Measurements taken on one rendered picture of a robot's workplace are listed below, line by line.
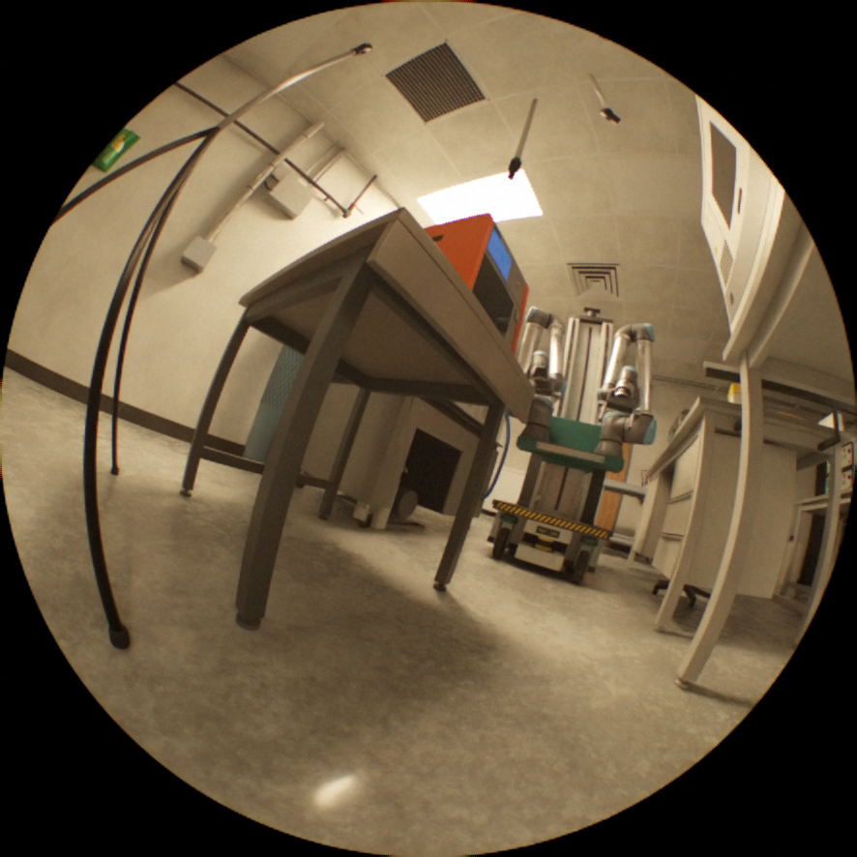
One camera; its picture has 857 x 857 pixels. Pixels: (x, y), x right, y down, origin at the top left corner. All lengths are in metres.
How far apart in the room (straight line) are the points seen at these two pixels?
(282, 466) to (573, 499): 1.72
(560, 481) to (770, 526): 1.30
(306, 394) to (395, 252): 0.24
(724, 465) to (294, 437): 1.44
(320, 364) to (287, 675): 0.46
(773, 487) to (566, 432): 1.28
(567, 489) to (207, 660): 1.89
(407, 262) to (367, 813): 0.69
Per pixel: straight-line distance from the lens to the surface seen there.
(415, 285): 0.48
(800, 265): 0.71
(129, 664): 0.47
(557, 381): 1.60
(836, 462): 1.70
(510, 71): 2.51
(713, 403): 1.33
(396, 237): 0.47
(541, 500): 1.92
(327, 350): 0.45
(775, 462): 1.56
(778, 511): 1.55
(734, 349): 0.98
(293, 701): 0.46
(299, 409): 0.43
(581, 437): 1.94
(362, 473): 1.41
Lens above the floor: 0.35
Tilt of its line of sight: 8 degrees up
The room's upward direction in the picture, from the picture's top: 18 degrees clockwise
